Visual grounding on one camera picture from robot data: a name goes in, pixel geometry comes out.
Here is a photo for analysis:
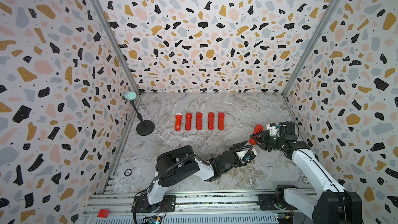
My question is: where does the round marker sticker left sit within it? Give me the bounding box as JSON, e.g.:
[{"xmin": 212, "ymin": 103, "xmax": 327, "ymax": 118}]
[{"xmin": 124, "ymin": 169, "xmax": 132, "ymax": 177}]

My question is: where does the red flashlight white rim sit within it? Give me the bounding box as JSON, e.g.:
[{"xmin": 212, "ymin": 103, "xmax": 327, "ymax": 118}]
[{"xmin": 175, "ymin": 113, "xmax": 182, "ymax": 131}]

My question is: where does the red block on rail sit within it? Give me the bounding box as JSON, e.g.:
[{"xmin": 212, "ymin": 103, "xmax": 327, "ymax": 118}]
[{"xmin": 97, "ymin": 209, "xmax": 110, "ymax": 218}]

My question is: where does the round marker sticker right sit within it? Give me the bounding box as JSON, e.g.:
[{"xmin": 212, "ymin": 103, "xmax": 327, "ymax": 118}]
[{"xmin": 302, "ymin": 176, "xmax": 309, "ymax": 184}]

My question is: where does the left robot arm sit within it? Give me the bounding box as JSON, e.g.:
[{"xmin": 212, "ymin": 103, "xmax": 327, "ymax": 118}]
[{"xmin": 131, "ymin": 142, "xmax": 257, "ymax": 214}]

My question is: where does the microphone stand green head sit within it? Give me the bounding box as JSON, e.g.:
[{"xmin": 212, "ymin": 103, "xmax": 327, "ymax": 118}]
[{"xmin": 123, "ymin": 91, "xmax": 155, "ymax": 136}]

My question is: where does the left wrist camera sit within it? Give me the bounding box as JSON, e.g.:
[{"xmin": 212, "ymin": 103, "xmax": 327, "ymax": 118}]
[{"xmin": 236, "ymin": 148, "xmax": 257, "ymax": 164}]

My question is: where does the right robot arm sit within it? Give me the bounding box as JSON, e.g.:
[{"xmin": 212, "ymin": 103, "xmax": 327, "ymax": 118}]
[{"xmin": 249, "ymin": 121, "xmax": 363, "ymax": 224}]

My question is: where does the round marker sticker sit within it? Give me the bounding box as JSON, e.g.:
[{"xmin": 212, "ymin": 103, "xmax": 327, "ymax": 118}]
[
  {"xmin": 124, "ymin": 169, "xmax": 132, "ymax": 177},
  {"xmin": 302, "ymin": 176, "xmax": 309, "ymax": 184}
]

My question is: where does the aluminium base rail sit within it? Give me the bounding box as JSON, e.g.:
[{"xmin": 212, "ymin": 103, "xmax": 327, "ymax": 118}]
[{"xmin": 80, "ymin": 189, "xmax": 312, "ymax": 224}]

